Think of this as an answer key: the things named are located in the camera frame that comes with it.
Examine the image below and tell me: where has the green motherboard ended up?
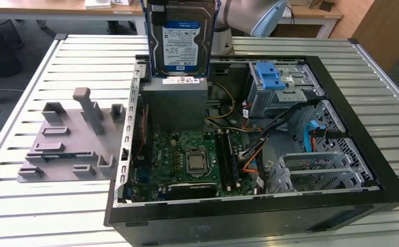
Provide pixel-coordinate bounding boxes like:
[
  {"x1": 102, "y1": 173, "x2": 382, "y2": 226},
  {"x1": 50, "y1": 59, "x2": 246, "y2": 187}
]
[{"x1": 131, "y1": 130, "x2": 255, "y2": 203}]

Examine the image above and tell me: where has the silver CPU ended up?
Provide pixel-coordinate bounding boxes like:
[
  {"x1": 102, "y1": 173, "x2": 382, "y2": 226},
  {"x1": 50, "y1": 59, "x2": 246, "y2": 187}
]
[{"x1": 186, "y1": 154, "x2": 210, "y2": 173}]

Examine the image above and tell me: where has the white box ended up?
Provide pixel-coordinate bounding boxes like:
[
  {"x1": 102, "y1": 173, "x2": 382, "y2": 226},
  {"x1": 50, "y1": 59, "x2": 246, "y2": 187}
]
[{"x1": 85, "y1": 0, "x2": 113, "y2": 10}]

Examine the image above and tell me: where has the black RAM stick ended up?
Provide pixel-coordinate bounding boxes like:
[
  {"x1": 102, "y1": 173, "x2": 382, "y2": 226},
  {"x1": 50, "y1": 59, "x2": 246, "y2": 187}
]
[{"x1": 217, "y1": 130, "x2": 234, "y2": 191}]

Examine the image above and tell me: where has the yellow wire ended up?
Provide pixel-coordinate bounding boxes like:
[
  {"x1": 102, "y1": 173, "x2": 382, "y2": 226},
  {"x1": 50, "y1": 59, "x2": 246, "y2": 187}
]
[{"x1": 206, "y1": 82, "x2": 235, "y2": 119}]

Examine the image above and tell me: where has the grey power supply unit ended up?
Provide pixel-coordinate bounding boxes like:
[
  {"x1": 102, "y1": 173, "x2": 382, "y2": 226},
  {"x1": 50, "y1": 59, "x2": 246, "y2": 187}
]
[{"x1": 141, "y1": 75, "x2": 210, "y2": 133}]

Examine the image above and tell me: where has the grey parts rack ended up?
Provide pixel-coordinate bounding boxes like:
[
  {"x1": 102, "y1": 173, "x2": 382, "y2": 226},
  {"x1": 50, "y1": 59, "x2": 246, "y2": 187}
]
[{"x1": 16, "y1": 86, "x2": 129, "y2": 184}]

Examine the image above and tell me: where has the metal optical drive cage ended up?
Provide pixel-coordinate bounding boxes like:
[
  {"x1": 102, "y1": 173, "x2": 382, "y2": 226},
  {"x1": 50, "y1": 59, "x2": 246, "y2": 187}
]
[{"x1": 247, "y1": 61, "x2": 326, "y2": 119}]

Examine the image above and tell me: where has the black open PC case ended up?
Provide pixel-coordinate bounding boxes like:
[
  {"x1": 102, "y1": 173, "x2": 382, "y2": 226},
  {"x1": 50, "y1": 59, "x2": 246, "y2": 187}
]
[{"x1": 103, "y1": 54, "x2": 399, "y2": 247}]

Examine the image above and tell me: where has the black wire bundle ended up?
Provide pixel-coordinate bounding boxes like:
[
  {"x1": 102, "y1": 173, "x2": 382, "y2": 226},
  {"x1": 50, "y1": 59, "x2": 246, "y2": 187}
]
[{"x1": 243, "y1": 101, "x2": 321, "y2": 157}]

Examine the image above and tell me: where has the black graphics card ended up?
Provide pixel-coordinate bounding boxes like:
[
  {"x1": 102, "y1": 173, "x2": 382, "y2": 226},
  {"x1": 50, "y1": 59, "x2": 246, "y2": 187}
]
[{"x1": 165, "y1": 181, "x2": 218, "y2": 200}]

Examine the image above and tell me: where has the wooden desk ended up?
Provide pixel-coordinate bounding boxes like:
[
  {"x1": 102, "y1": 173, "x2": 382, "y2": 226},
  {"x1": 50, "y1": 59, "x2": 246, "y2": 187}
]
[{"x1": 0, "y1": 0, "x2": 345, "y2": 36}]

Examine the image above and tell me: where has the metal disk bay cage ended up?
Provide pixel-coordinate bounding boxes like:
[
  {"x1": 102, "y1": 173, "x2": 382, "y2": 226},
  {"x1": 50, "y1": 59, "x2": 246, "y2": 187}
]
[{"x1": 266, "y1": 151, "x2": 372, "y2": 193}]

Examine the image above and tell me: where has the orange wire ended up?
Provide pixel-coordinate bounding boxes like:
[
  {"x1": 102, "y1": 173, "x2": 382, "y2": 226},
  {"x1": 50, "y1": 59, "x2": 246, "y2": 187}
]
[{"x1": 243, "y1": 156, "x2": 259, "y2": 173}]

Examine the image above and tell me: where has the hard disk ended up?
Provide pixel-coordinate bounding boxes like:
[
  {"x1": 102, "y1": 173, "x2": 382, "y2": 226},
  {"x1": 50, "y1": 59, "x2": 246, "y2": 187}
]
[{"x1": 141, "y1": 0, "x2": 221, "y2": 79}]

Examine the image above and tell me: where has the blue drive latch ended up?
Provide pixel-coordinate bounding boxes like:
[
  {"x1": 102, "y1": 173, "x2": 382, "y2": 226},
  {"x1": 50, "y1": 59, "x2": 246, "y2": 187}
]
[{"x1": 254, "y1": 63, "x2": 286, "y2": 90}]

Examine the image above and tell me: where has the black mesh bin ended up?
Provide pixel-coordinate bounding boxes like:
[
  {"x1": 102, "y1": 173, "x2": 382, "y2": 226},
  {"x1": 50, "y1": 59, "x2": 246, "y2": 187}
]
[{"x1": 0, "y1": 19, "x2": 24, "y2": 78}]

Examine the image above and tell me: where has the blue data wire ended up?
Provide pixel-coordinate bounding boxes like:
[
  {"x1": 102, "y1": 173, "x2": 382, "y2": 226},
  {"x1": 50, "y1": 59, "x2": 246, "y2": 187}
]
[{"x1": 302, "y1": 122, "x2": 328, "y2": 155}]

